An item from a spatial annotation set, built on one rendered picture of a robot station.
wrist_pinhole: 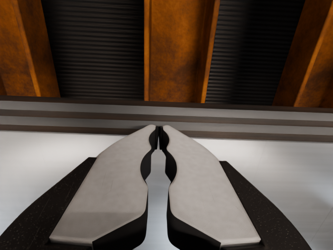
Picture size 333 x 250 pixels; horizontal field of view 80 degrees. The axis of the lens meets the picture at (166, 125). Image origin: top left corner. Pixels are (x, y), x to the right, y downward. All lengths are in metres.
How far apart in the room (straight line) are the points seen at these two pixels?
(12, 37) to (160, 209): 0.28
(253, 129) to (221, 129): 0.03
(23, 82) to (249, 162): 0.32
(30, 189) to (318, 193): 0.24
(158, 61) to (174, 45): 0.03
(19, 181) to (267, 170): 0.19
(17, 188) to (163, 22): 0.24
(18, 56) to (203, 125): 0.28
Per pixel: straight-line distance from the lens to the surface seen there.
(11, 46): 0.35
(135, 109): 0.16
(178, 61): 0.29
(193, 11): 0.29
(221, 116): 0.17
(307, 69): 0.31
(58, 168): 0.17
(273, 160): 0.17
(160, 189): 0.17
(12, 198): 0.22
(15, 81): 0.36
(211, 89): 0.45
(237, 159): 0.16
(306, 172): 0.20
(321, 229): 0.26
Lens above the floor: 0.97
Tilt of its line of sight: 62 degrees down
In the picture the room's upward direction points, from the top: 177 degrees clockwise
